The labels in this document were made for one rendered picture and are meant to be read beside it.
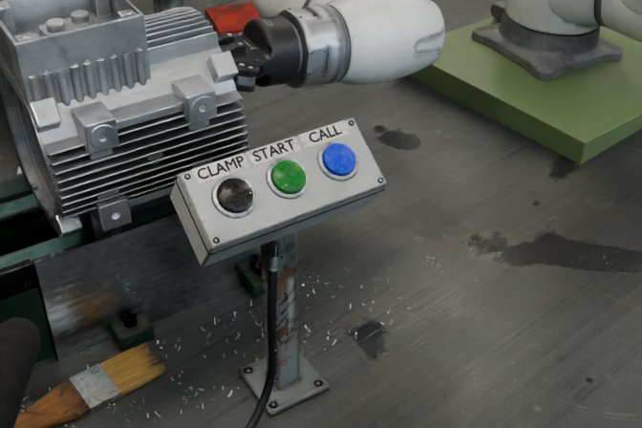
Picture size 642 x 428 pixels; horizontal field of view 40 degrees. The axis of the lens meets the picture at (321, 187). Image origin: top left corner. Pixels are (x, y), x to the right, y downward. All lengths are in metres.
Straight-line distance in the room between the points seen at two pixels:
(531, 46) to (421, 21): 0.42
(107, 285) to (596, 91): 0.80
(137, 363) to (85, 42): 0.34
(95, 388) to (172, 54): 0.34
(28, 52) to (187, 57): 0.16
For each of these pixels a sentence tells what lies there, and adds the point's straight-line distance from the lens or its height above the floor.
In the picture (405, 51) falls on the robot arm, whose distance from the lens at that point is 1.03.
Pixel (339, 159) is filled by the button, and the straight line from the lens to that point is 0.75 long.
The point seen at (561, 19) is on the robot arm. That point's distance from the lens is 1.42.
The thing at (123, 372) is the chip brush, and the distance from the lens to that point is 0.95.
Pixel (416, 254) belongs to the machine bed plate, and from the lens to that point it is 1.08.
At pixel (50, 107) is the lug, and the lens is 0.83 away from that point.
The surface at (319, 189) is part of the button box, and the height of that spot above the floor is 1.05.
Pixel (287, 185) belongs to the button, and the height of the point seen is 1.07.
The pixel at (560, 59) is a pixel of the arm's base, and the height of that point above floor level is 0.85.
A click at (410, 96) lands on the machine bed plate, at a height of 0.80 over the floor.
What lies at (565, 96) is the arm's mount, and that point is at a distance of 1.37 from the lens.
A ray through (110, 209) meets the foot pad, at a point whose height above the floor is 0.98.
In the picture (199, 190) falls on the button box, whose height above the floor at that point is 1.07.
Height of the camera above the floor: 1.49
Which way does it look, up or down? 35 degrees down
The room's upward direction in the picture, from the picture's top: straight up
